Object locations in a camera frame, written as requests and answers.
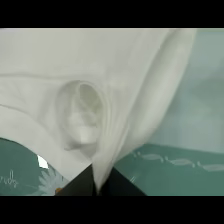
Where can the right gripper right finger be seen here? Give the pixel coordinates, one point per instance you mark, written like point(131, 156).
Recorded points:
point(121, 185)

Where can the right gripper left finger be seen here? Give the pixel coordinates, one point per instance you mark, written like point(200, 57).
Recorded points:
point(81, 185)

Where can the white shirt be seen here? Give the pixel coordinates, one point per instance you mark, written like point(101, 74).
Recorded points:
point(83, 83)

